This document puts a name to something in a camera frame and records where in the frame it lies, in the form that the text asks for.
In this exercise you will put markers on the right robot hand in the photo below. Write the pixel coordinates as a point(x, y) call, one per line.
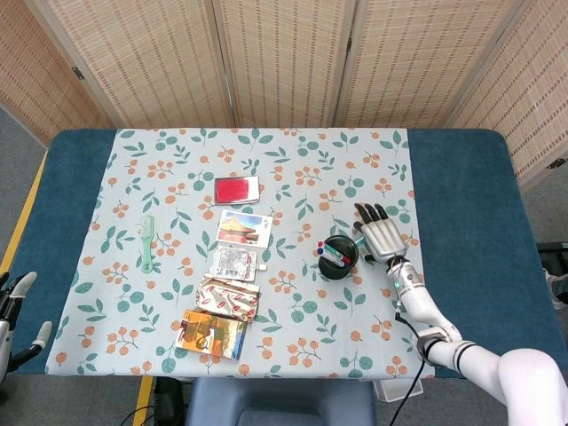
point(384, 239)

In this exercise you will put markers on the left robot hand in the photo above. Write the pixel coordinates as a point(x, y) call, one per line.
point(5, 346)

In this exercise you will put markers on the black cap marker pen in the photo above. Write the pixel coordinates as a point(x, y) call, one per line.
point(359, 242)

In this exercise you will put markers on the blue capped marker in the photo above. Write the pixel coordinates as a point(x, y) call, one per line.
point(320, 251)

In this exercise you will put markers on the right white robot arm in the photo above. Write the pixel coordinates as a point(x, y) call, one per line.
point(417, 297)

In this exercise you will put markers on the red pen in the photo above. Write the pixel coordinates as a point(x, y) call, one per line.
point(332, 250)

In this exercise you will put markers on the black mesh pen holder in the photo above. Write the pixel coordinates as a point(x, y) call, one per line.
point(337, 273)

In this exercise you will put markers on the blue plush table cover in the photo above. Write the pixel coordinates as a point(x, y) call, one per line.
point(466, 199)

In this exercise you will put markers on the floral tablecloth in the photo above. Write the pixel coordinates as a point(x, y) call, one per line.
point(288, 319)

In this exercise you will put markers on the palace picture postcard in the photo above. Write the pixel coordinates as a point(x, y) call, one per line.
point(244, 228)

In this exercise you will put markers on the silver spout pouch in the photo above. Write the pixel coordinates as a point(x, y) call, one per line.
point(233, 264)

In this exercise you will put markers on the white plastic box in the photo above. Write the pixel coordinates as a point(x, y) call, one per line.
point(390, 392)

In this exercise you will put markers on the red ink pad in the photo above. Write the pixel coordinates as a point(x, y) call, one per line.
point(236, 190)

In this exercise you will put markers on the gold foil bag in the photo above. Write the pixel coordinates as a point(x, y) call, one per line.
point(228, 299)

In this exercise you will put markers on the black object under table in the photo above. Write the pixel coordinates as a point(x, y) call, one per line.
point(171, 392)

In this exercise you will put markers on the green plastic comb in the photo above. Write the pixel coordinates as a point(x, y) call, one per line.
point(147, 242)

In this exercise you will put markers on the blue padded chair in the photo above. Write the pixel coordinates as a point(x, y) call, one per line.
point(279, 401)

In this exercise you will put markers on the orange snack box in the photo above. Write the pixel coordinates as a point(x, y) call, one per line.
point(210, 335)

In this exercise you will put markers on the bamboo folding screen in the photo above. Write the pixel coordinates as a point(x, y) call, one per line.
point(284, 66)

